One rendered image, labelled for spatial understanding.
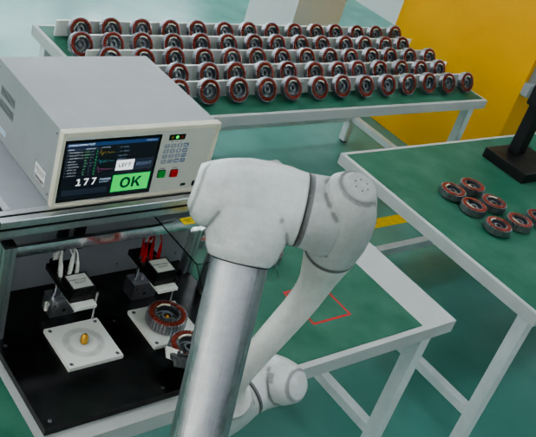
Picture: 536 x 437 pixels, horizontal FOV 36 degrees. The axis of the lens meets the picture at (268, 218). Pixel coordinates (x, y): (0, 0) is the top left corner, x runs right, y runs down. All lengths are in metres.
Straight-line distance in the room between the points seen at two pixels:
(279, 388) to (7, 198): 0.77
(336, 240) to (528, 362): 2.87
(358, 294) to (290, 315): 1.11
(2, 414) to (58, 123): 0.67
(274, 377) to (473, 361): 2.28
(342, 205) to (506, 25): 4.04
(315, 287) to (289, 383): 0.33
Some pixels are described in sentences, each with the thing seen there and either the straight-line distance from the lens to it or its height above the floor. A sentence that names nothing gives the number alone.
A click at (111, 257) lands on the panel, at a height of 0.82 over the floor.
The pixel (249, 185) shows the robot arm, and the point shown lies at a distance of 1.38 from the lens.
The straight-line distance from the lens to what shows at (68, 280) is 2.14.
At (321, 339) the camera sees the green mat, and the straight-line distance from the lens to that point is 2.47.
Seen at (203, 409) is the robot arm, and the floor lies 1.23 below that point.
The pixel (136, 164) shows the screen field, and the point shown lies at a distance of 2.07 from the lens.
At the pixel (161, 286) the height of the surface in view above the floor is 0.88.
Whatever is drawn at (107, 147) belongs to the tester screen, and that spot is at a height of 1.27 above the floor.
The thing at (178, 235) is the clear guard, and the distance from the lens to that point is 2.12.
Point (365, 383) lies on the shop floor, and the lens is 3.60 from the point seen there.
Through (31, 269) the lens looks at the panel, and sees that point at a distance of 2.30.
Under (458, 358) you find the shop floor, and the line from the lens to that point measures 4.00.
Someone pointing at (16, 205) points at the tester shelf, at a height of 1.11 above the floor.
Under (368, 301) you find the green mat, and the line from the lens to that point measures 2.71.
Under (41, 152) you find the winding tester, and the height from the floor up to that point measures 1.21.
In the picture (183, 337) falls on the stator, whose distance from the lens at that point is 2.17.
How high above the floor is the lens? 2.23
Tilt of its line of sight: 30 degrees down
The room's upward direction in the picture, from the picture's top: 19 degrees clockwise
